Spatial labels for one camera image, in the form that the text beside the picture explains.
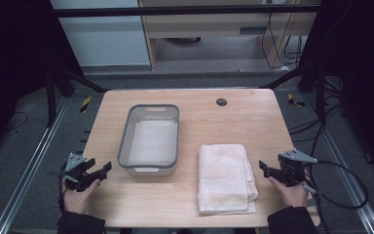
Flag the light wooden desk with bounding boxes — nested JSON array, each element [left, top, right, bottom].
[[137, 0, 321, 71]]

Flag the white towel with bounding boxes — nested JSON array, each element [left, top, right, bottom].
[[196, 143, 260, 216]]

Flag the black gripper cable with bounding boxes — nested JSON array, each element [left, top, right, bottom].
[[57, 161, 68, 214], [303, 160, 370, 234]]

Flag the yellow black tape marker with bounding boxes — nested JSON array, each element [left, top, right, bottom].
[[79, 95, 93, 114], [286, 93, 306, 108]]

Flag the person's right hand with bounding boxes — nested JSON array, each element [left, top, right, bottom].
[[267, 175, 310, 209]]

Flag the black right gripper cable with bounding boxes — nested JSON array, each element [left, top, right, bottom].
[[303, 160, 370, 234]]

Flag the black curtain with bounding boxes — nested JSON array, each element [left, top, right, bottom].
[[0, 0, 84, 165], [298, 0, 374, 181]]

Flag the white basin with grey rim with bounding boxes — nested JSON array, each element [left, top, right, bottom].
[[116, 103, 181, 177]]

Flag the white cabinet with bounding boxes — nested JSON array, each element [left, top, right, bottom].
[[49, 0, 152, 68]]

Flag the black horizontal frame bar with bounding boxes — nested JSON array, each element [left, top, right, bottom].
[[52, 4, 321, 19]]

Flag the black metal stand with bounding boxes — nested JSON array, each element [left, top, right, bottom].
[[260, 62, 327, 125], [44, 59, 109, 129]]

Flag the thin black floor cable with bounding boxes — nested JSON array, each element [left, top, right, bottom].
[[2, 110, 29, 133]]

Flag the black floor cables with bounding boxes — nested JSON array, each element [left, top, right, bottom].
[[287, 77, 350, 144]]

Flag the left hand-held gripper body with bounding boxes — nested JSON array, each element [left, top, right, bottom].
[[61, 152, 95, 193]]

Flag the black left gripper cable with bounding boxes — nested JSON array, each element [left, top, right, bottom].
[[57, 161, 68, 214]]

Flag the black hanging cables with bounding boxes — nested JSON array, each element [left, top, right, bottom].
[[260, 12, 304, 70]]

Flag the aluminium floor rail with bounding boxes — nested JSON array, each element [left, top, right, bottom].
[[0, 97, 70, 234], [302, 93, 374, 234]]

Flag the person's left hand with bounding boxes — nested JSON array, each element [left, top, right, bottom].
[[62, 177, 101, 215]]

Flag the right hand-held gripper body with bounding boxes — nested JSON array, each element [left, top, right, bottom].
[[277, 148, 318, 188]]

